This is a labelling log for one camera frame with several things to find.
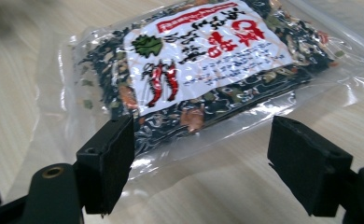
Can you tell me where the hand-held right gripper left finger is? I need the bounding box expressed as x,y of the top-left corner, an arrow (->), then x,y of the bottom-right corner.
76,114 -> 136,217

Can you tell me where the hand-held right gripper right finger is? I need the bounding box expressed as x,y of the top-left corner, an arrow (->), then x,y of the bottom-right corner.
267,115 -> 354,217

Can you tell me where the clear bag of dried vegetables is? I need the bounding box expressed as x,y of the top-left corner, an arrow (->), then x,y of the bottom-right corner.
34,0 -> 364,200

